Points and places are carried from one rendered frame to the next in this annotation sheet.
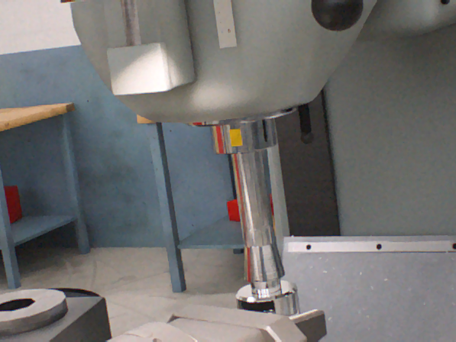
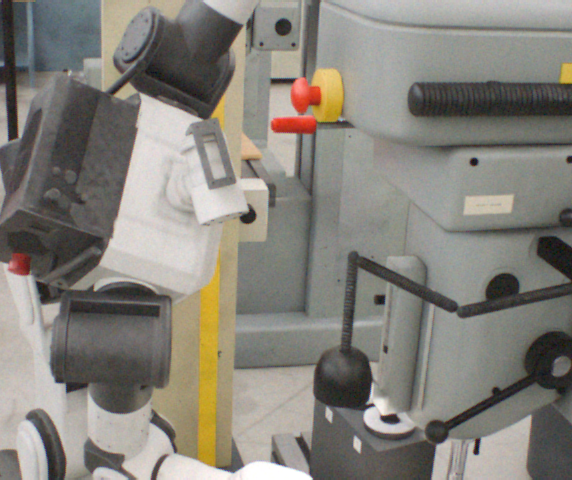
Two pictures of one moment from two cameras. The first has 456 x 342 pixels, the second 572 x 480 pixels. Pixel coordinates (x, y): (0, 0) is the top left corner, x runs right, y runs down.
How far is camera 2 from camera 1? 88 cm
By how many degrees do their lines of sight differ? 44
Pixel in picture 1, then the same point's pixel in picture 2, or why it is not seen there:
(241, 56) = (424, 415)
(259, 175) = (460, 450)
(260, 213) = (454, 467)
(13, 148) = not seen: outside the picture
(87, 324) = (414, 448)
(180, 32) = (403, 392)
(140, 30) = (383, 385)
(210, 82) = (413, 416)
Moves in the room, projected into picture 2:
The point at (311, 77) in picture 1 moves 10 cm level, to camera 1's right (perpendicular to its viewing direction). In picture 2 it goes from (468, 434) to (534, 467)
